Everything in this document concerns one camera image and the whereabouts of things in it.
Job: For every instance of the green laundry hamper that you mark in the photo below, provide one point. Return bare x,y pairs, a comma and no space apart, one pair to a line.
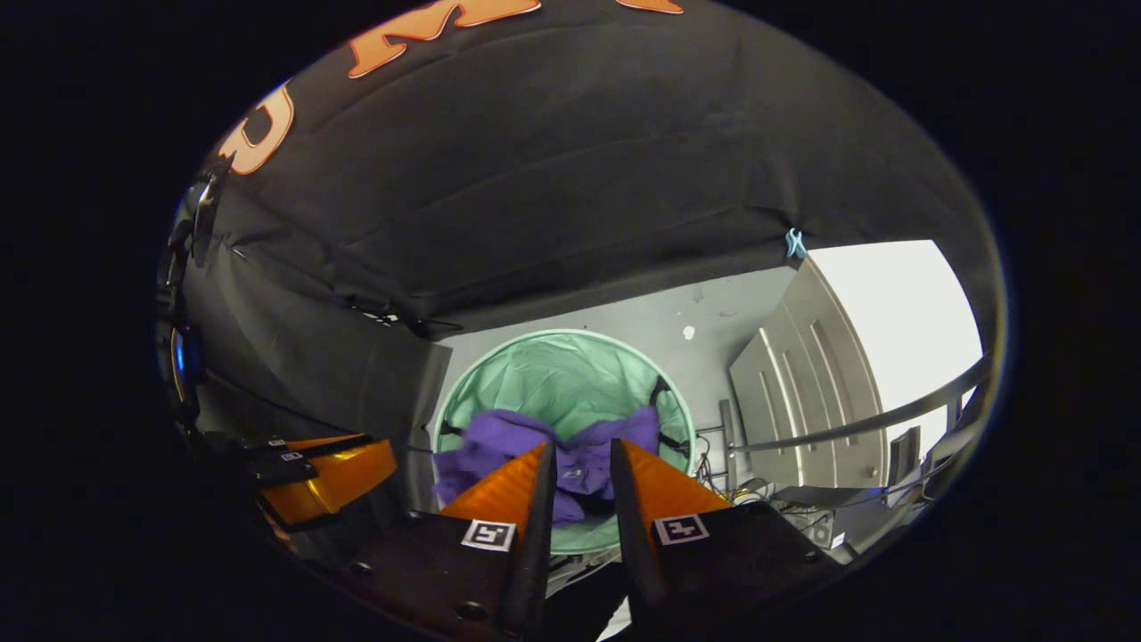
570,374

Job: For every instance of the black backdrop cloth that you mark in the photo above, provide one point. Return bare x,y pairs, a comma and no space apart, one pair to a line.
579,178

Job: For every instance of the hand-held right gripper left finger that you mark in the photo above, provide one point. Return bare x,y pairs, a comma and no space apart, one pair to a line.
537,535

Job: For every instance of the black clothes rack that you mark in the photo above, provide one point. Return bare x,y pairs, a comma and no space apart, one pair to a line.
856,417

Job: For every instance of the blue plastic clip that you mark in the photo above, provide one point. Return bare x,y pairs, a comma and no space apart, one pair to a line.
793,242

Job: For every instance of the grey panelled door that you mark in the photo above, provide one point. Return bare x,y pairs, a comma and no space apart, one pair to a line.
802,392

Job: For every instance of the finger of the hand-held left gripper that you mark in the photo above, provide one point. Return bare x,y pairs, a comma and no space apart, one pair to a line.
339,477
294,444

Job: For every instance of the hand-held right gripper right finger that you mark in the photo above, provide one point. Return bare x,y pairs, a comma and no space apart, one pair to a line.
637,544

